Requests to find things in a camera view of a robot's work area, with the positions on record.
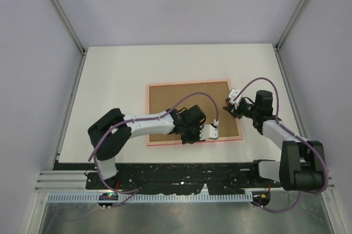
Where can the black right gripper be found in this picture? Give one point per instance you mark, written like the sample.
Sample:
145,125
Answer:
235,112

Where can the white slotted cable duct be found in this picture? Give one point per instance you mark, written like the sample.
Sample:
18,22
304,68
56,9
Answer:
91,197

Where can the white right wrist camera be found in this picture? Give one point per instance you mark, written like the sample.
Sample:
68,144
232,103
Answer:
234,97

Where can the right aluminium corner post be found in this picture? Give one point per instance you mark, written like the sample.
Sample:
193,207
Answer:
294,18

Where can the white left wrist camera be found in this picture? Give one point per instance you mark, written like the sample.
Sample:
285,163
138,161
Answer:
209,132

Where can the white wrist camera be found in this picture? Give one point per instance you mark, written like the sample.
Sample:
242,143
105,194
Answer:
209,132
234,97

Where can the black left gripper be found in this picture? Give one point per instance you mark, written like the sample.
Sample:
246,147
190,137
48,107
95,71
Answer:
186,141

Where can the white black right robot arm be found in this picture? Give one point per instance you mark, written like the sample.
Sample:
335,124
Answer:
302,162

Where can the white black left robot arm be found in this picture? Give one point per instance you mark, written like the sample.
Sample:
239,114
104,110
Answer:
110,133

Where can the aluminium front rail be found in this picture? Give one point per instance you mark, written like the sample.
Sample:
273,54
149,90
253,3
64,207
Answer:
74,181

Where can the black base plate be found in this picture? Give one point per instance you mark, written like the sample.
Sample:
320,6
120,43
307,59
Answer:
188,178

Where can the pink picture frame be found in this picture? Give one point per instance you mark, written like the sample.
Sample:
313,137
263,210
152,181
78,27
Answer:
162,97

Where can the left aluminium corner post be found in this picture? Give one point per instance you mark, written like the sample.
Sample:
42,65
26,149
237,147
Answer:
67,24

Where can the aluminium corner post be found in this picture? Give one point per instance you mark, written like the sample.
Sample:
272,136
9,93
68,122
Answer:
294,18
67,24

